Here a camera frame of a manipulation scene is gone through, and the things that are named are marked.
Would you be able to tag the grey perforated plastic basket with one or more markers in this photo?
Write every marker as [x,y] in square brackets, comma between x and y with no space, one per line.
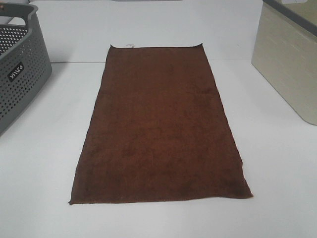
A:
[25,65]

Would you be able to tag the beige storage box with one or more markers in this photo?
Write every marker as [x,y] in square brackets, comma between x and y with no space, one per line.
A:
[285,53]

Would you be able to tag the brown towel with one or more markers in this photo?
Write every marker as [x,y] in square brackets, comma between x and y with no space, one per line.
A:
[158,132]

